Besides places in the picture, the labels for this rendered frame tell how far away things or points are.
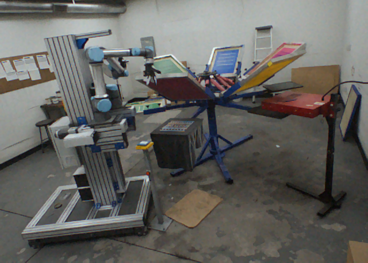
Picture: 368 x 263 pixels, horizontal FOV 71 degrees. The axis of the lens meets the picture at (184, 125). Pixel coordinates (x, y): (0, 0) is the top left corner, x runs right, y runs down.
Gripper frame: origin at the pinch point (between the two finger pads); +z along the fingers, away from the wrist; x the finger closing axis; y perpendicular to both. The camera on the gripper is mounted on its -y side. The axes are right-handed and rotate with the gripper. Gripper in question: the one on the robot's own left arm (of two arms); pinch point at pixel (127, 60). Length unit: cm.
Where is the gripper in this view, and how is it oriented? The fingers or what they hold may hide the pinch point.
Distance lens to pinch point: 341.7
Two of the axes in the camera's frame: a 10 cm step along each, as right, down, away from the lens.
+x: 9.2, 1.4, -3.7
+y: 0.2, 9.2, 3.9
